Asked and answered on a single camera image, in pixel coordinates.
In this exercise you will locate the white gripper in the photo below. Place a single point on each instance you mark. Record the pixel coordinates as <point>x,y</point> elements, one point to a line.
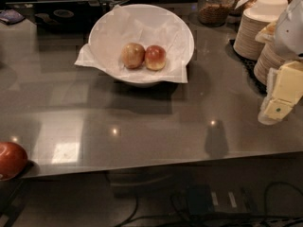
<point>290,32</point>

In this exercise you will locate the red-yellow apple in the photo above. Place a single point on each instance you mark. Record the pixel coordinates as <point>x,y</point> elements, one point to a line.
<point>155,57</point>

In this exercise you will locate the white bowl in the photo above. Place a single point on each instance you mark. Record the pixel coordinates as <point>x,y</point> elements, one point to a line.
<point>107,38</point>

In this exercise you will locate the left yellow-red apple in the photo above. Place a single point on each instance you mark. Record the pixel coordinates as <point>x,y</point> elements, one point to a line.
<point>132,55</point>

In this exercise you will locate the red apple at table edge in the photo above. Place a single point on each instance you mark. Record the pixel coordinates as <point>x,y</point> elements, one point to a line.
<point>13,160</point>

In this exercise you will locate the front stack of paper plates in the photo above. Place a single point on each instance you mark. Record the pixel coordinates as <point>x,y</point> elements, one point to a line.
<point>267,59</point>

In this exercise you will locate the black mat under plates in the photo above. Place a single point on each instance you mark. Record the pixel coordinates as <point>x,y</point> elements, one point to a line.
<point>249,67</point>

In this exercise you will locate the tall stack of paper plates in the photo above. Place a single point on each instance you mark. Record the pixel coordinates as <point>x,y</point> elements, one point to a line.
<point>253,20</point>

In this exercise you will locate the glass jar with grains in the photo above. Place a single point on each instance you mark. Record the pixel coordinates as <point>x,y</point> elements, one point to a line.
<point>214,12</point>

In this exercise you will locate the white paper napkin liner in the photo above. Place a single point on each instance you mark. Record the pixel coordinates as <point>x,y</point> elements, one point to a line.
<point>148,26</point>

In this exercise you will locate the dark blue small pouch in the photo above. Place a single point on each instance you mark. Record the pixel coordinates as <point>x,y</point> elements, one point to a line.
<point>11,17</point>

